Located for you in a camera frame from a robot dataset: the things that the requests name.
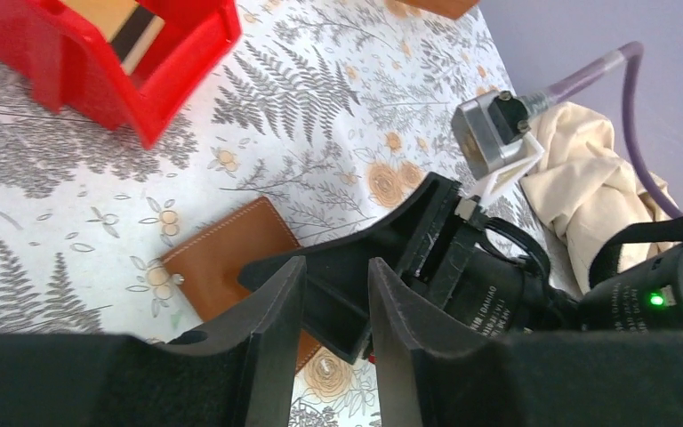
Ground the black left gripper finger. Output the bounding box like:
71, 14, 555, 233
0, 256, 306, 426

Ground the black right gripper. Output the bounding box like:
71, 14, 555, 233
237, 173, 683, 426

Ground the brown leather card holder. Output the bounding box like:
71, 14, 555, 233
159, 196, 323, 375

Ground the red plastic bin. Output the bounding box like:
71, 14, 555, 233
0, 1, 242, 149

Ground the floral patterned table mat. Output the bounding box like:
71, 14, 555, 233
0, 0, 584, 427

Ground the beige crumpled cloth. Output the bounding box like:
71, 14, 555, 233
520, 101, 670, 293

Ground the wooden compartment tray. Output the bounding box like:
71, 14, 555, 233
402, 0, 480, 20

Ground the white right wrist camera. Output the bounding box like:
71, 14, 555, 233
451, 90, 549, 208

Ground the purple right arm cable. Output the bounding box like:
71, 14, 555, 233
520, 41, 683, 221

